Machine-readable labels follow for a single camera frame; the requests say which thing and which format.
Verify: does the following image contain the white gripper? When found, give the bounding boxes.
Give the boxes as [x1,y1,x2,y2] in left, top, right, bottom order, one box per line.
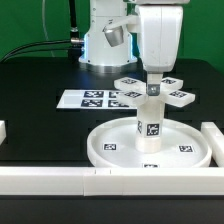
[137,5,183,96]

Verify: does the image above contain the white cross-shaped table base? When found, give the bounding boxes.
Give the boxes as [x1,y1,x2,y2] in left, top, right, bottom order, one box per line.
[114,77,195,107]

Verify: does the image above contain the white round table top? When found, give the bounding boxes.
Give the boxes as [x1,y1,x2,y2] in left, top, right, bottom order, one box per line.
[87,117,212,168]

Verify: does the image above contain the white marker sheet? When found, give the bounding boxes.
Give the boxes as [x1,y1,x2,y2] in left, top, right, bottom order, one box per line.
[57,90,130,110]

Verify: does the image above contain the white right fence rail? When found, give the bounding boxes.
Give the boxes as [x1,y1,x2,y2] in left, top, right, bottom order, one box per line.
[201,122,224,168]

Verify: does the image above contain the white fence rail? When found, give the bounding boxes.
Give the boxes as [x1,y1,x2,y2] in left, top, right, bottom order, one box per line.
[0,167,224,196]
[0,120,6,145]
[201,122,224,168]

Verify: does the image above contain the black cables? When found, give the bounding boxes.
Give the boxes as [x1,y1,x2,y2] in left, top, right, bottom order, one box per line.
[0,0,84,64]

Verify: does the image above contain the white left fence rail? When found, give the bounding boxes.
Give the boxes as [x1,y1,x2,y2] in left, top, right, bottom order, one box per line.
[0,120,6,145]

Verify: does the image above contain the white front fence rail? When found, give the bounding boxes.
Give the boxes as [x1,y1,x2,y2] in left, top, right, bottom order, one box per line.
[0,167,224,196]

